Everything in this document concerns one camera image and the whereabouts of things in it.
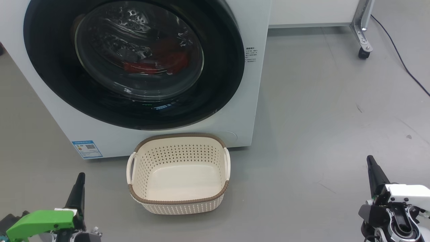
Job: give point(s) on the white partition panel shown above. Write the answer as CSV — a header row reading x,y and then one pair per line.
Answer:
x,y
309,11

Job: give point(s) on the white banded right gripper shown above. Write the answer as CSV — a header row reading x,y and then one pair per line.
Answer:
x,y
410,195

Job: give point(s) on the black round glass washer door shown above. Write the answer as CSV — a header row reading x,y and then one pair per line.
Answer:
x,y
218,67

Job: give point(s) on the white front-load washing machine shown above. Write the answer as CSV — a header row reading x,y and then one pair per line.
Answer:
x,y
50,111

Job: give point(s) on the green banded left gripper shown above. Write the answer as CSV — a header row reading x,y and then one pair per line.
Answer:
x,y
40,220

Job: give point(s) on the silver partition leg bracket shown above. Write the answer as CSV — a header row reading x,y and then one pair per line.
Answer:
x,y
361,27

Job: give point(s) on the blue energy label sticker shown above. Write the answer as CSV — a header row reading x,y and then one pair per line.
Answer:
x,y
87,149

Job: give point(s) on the cream perforated laundry basket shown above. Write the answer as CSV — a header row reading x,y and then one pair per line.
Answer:
x,y
181,181

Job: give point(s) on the black caster wheel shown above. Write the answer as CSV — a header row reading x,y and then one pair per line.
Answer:
x,y
363,53

